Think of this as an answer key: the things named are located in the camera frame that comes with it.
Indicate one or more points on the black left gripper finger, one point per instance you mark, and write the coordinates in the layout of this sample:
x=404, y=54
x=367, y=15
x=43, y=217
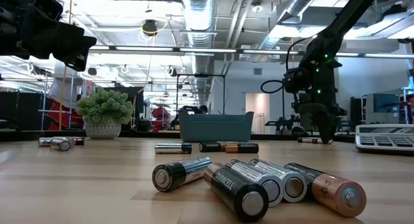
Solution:
x=61, y=31
x=76, y=52

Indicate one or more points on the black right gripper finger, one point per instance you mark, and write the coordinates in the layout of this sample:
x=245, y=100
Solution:
x=328, y=128
x=315, y=127

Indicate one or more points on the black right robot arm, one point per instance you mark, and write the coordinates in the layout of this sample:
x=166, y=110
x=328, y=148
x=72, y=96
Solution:
x=339, y=23

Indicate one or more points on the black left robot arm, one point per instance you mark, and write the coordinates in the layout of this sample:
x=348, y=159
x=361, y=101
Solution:
x=9, y=4

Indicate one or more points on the black background robot rig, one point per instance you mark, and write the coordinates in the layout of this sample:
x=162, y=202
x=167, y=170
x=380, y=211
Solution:
x=283, y=123

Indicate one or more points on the grey desk calculator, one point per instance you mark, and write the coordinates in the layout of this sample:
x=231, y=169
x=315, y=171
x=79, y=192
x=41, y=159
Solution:
x=385, y=140

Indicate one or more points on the grey background monitor cabinet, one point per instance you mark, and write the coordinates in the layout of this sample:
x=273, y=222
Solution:
x=385, y=104

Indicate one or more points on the green plant in patterned pot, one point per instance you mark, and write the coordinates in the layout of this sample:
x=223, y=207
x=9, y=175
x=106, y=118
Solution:
x=105, y=110

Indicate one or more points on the red background panel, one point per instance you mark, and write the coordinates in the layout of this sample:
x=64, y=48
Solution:
x=66, y=120

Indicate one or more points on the black partition panel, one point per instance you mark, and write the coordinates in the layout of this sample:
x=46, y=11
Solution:
x=19, y=110

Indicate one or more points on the teal rectangular plastic bin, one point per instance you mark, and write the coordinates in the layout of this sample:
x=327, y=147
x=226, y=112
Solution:
x=215, y=128

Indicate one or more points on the red background object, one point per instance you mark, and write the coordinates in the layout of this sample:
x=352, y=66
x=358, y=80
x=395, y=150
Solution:
x=160, y=115

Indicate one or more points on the person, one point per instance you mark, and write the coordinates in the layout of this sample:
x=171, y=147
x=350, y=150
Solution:
x=203, y=109

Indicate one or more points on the long ceiling light bar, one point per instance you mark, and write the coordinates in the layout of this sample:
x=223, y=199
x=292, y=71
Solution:
x=207, y=50

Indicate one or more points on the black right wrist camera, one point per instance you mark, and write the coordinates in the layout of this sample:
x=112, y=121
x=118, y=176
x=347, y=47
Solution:
x=296, y=81

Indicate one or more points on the black ceiling dome camera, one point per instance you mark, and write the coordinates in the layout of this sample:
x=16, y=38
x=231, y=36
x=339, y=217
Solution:
x=149, y=27

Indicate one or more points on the black aluminium rig frame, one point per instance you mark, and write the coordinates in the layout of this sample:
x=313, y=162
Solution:
x=32, y=135

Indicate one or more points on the slanted silver ventilation duct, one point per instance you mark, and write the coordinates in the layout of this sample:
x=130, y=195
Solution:
x=300, y=4

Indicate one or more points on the black stand frame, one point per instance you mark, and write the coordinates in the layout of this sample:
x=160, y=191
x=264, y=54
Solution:
x=200, y=75

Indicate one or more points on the large silver ventilation duct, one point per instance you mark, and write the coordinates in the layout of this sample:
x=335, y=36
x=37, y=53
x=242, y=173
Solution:
x=198, y=17

